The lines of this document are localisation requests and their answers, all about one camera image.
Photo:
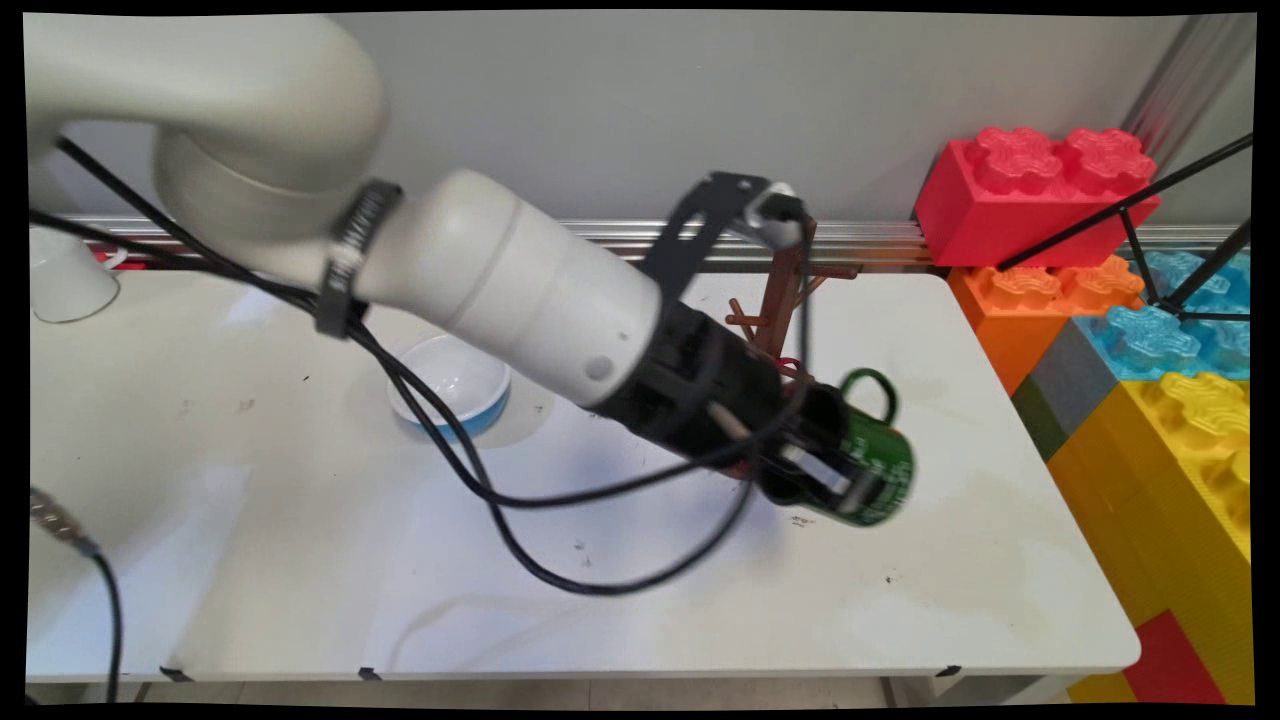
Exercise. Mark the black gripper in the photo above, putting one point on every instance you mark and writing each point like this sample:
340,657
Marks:
700,390

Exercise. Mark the green mug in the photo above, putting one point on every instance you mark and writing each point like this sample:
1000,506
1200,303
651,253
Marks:
882,470

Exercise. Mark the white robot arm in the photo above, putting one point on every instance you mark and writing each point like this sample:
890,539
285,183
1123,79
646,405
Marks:
500,280

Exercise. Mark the brown wooden mug tree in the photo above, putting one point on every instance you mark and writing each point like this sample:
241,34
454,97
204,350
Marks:
785,290

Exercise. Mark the orange toy block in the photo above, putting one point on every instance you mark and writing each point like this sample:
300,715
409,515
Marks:
1010,320

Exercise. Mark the big red toy block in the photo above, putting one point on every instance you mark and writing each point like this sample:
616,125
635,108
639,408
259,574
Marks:
1010,200

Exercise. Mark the blue toy block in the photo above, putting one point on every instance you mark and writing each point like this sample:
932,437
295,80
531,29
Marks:
1215,275
1150,345

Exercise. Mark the big yellow toy block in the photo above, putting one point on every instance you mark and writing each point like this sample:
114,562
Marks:
1170,500

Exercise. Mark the white bowl with blue outside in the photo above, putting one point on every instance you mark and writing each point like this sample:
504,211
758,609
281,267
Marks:
468,378

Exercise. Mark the black tripod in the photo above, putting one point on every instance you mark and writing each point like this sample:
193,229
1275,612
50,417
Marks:
1130,210

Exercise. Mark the small red toy block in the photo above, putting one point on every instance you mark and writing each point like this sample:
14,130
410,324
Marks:
1170,660

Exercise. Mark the white cup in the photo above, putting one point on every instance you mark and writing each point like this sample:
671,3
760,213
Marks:
65,285

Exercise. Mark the aluminium rail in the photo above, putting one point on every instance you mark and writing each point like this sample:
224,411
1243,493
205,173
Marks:
880,245

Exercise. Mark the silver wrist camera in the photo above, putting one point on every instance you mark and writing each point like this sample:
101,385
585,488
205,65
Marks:
778,212

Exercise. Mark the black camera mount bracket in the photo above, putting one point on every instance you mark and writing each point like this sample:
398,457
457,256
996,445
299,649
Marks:
700,215

